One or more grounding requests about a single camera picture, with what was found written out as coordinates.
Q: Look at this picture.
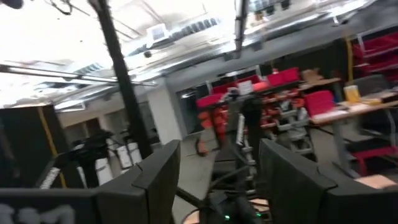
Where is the black machine with white label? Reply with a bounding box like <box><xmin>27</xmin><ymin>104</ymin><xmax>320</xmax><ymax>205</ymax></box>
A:
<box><xmin>39</xmin><ymin>129</ymin><xmax>114</xmax><ymax>190</ymax></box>

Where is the black hanging ceiling pole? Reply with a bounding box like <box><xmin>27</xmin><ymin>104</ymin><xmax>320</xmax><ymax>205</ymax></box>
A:
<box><xmin>233</xmin><ymin>0</ymin><xmax>250</xmax><ymax>53</ymax></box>

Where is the red stool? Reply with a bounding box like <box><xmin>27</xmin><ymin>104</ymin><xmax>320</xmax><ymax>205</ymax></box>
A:
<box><xmin>351</xmin><ymin>146</ymin><xmax>398</xmax><ymax>177</ymax></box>

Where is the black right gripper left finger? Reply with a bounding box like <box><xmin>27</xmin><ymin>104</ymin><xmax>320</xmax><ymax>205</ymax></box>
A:
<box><xmin>93</xmin><ymin>139</ymin><xmax>182</xmax><ymax>224</ymax></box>

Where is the parts rack with red bins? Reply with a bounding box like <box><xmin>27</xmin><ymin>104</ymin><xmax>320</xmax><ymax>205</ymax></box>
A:
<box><xmin>195</xmin><ymin>67</ymin><xmax>313</xmax><ymax>156</ymax></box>

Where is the cardboard box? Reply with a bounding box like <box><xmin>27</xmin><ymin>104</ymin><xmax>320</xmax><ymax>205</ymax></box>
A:
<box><xmin>300</xmin><ymin>68</ymin><xmax>325</xmax><ymax>83</ymax></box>

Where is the yellow container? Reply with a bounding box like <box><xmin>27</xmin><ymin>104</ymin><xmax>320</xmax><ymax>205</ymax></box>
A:
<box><xmin>343</xmin><ymin>84</ymin><xmax>361</xmax><ymax>104</ymax></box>

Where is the black metal frame rail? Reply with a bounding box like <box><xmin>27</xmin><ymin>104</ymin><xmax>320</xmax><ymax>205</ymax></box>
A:
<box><xmin>88</xmin><ymin>0</ymin><xmax>154</xmax><ymax>160</ymax></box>

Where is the white box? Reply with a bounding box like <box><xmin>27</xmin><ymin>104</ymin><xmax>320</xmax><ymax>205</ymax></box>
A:
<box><xmin>94</xmin><ymin>157</ymin><xmax>114</xmax><ymax>186</ymax></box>
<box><xmin>115</xmin><ymin>141</ymin><xmax>144</xmax><ymax>169</ymax></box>

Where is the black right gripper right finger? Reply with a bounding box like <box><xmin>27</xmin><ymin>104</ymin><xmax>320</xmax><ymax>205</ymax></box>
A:
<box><xmin>259</xmin><ymin>138</ymin><xmax>339</xmax><ymax>224</ymax></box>

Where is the red storage shelf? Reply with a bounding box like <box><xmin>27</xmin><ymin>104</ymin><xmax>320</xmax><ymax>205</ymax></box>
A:
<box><xmin>345</xmin><ymin>30</ymin><xmax>398</xmax><ymax>82</ymax></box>

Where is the red chair back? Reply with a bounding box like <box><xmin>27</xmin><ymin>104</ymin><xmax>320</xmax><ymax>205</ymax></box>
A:
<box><xmin>303</xmin><ymin>90</ymin><xmax>336</xmax><ymax>118</ymax></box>

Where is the wooden desk with metal legs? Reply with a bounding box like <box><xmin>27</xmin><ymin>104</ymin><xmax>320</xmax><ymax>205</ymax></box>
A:
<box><xmin>309</xmin><ymin>93</ymin><xmax>398</xmax><ymax>179</ymax></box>

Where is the black panel with yellow strip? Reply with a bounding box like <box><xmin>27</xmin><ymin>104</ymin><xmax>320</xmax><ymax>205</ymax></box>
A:
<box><xmin>0</xmin><ymin>104</ymin><xmax>70</xmax><ymax>189</ymax></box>

